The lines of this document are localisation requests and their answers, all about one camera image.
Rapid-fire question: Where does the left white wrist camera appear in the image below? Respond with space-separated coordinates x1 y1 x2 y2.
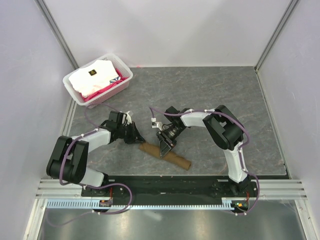
121 110 133 126

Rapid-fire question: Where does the pink cloth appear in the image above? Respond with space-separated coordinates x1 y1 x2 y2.
81 68 128 102

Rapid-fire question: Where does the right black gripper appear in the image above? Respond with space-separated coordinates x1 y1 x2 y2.
156 125 185 159

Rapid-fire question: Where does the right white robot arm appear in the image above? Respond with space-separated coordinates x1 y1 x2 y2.
152 105 248 197

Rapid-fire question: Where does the grey slotted cable duct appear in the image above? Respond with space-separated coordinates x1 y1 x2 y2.
46 198 237 211

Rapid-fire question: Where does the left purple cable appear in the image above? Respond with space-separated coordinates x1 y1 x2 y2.
59 102 125 186

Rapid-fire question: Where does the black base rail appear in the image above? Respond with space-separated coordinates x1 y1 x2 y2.
81 174 261 201

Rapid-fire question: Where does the brown cloth napkin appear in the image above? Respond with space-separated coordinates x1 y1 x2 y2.
139 142 192 171

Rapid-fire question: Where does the white folded cloth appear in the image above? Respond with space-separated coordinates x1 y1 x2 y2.
68 60 119 97

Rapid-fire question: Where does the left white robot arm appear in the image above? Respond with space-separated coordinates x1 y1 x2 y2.
46 110 146 197

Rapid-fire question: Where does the white plastic basket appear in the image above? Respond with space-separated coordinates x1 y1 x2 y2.
62 53 133 108

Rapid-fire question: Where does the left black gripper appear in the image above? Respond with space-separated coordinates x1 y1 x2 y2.
117 121 145 145

